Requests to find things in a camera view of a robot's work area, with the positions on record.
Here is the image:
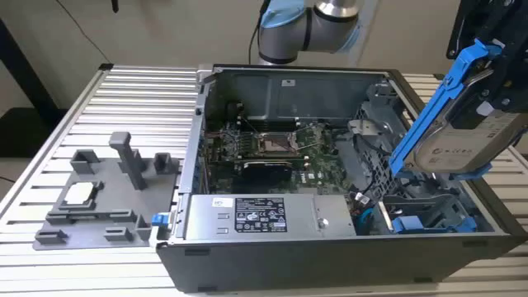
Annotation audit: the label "grey metal drive cage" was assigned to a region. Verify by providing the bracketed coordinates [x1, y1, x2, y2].
[231, 72, 383, 121]

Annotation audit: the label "green motherboard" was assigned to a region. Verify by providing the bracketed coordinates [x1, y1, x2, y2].
[204, 119, 356, 196]

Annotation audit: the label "RAM slots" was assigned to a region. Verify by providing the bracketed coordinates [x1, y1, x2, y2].
[241, 118, 299, 131]

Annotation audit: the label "CPU socket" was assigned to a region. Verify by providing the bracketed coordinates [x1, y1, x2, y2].
[251, 131, 300, 154]

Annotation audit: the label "black graphics card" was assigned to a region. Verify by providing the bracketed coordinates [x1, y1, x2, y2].
[232, 159, 308, 189]

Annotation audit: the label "black open PC case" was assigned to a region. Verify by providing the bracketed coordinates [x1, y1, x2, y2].
[155, 63, 528, 293]

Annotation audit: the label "grey power supply unit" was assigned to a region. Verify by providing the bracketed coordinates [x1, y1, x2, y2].
[183, 194, 356, 241]

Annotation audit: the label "grey plastic parts rack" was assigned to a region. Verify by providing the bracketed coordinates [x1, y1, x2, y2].
[32, 131, 183, 251]

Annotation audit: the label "silver CPU chip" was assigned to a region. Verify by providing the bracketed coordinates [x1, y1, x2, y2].
[61, 182, 100, 205]

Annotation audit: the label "black box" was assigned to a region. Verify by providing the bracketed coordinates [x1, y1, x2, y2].
[0, 106, 69, 159]

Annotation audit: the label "silver disk bay bracket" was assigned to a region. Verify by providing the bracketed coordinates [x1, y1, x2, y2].
[347, 119, 393, 137]

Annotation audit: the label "black power wire bundle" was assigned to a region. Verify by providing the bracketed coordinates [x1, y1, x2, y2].
[352, 132, 399, 199]

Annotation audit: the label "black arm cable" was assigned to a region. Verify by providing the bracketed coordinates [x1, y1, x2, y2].
[247, 0, 272, 61]

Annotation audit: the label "blue data wire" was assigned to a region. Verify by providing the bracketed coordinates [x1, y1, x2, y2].
[356, 205, 376, 236]

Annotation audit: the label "thin black wall cable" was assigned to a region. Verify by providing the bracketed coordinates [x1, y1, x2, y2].
[55, 0, 113, 66]

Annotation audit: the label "black upright post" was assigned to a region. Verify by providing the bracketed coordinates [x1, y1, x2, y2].
[0, 17, 57, 110]

